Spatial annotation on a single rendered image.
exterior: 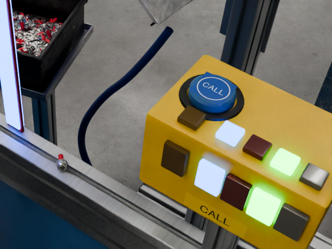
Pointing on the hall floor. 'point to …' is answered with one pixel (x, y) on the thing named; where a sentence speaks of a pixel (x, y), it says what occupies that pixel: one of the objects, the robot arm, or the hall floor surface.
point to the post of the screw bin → (45, 118)
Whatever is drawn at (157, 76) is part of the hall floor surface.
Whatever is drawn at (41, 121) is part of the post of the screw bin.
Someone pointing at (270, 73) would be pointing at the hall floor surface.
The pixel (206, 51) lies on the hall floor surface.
